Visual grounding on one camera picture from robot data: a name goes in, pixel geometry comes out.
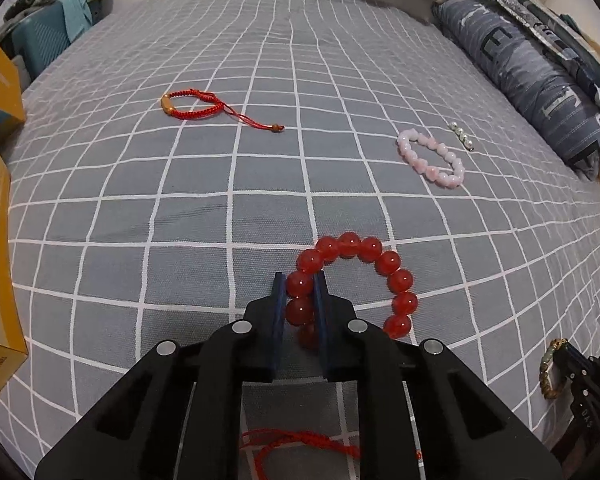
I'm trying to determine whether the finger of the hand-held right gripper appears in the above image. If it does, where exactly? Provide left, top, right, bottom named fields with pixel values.
left=560, top=342, right=600, bottom=387

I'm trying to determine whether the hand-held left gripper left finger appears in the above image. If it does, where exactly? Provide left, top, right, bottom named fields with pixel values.
left=34, top=272, right=287, bottom=480

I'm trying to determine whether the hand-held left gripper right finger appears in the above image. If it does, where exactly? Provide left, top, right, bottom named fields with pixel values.
left=314, top=271, right=564, bottom=480

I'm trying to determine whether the gold and green bracelet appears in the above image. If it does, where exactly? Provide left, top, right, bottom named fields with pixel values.
left=539, top=338, right=574, bottom=401

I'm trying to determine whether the grey checked bed sheet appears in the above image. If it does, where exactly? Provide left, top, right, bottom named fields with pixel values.
left=0, top=0, right=600, bottom=480

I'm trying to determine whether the pearl hair clip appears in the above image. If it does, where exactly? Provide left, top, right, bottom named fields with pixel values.
left=449, top=122, right=476, bottom=152

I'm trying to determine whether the grey-blue printed pillow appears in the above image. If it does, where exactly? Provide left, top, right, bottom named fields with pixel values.
left=432, top=0, right=600, bottom=182

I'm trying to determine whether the dark patterned pillow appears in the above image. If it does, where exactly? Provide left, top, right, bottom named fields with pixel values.
left=472, top=0, right=600, bottom=131

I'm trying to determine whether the teal cloth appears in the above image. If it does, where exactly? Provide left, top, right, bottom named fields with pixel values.
left=55, top=0, right=94, bottom=45

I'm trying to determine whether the thin red string bracelet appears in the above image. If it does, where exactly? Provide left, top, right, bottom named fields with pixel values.
left=240, top=429, right=424, bottom=480

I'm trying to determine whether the pink bead bracelet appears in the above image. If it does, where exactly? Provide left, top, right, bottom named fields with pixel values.
left=396, top=129, right=466, bottom=190

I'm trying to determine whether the red cord bracelet gold bead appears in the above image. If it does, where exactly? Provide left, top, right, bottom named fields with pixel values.
left=160, top=89, right=286, bottom=135

